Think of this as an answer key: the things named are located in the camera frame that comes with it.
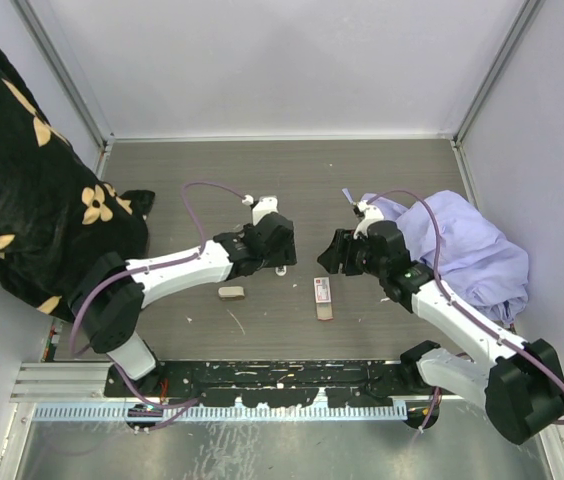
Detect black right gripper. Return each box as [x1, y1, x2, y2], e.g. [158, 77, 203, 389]
[317, 228, 387, 278]

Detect beige stapler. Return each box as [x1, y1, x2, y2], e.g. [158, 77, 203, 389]
[218, 286, 246, 301]

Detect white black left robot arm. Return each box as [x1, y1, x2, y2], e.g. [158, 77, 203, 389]
[69, 211, 297, 396]

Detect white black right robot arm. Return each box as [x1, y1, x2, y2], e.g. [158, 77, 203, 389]
[317, 220, 564, 445]

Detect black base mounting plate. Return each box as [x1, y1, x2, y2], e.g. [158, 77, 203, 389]
[103, 358, 461, 409]

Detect lavender crumpled cloth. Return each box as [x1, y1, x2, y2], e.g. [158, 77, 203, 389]
[361, 190, 529, 325]

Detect black floral blanket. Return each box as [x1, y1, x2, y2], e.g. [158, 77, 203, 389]
[0, 49, 155, 322]

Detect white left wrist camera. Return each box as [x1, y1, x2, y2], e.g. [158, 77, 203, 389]
[241, 195, 278, 225]

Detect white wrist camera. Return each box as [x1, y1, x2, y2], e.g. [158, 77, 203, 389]
[353, 200, 384, 239]
[241, 195, 278, 225]

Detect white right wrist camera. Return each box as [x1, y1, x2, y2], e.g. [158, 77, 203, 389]
[353, 200, 384, 239]

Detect white slotted cable duct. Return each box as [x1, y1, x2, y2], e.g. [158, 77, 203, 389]
[32, 401, 408, 423]

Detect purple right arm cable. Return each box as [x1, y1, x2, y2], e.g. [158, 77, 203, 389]
[361, 188, 564, 431]

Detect aluminium front rail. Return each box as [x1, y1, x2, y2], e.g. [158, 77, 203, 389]
[9, 358, 493, 403]

